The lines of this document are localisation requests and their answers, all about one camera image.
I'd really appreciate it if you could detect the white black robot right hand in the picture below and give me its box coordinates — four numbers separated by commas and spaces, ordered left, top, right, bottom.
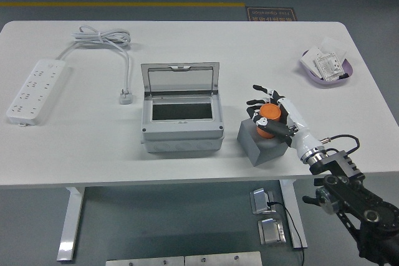
246, 84, 322, 159

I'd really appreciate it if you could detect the orange cylindrical battery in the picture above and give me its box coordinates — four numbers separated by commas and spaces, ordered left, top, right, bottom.
256, 103, 283, 139

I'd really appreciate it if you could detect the transparent hinged box lid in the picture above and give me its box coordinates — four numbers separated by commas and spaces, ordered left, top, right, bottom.
140, 62, 221, 98

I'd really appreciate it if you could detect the grey block battery holder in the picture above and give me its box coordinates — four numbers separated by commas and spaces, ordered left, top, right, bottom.
236, 118, 289, 167

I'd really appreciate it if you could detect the grey plastic junction box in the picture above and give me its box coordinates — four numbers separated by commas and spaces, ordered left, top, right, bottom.
140, 92, 225, 154

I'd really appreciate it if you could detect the purple oval tray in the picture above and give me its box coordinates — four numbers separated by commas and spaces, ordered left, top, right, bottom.
299, 48, 357, 88

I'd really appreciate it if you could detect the plain white card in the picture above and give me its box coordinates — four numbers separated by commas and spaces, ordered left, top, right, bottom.
300, 46, 325, 77

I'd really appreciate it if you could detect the white printed socket panel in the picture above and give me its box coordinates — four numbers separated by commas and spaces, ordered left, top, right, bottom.
313, 52, 344, 80

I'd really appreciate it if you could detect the white table leg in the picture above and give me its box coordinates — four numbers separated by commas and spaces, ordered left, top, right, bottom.
279, 179, 308, 249
56, 186, 85, 262

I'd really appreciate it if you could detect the clear plastic bag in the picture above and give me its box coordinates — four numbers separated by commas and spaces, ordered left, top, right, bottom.
319, 36, 350, 61

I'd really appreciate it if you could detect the brown floor sign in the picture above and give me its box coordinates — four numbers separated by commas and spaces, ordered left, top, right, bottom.
246, 6, 299, 22

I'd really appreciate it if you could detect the white power plug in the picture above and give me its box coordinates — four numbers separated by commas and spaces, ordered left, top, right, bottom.
119, 88, 135, 105

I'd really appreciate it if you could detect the yellow floor tape line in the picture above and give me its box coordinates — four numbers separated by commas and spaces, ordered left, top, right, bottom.
0, 1, 246, 7

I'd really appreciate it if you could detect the thin black floor cable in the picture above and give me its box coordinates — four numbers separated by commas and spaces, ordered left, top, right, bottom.
267, 200, 309, 266

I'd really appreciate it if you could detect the grey metal base plate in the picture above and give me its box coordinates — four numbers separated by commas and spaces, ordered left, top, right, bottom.
184, 250, 262, 266
105, 255, 185, 266

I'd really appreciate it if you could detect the white power cord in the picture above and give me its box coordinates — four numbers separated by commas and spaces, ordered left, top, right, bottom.
55, 26, 133, 94

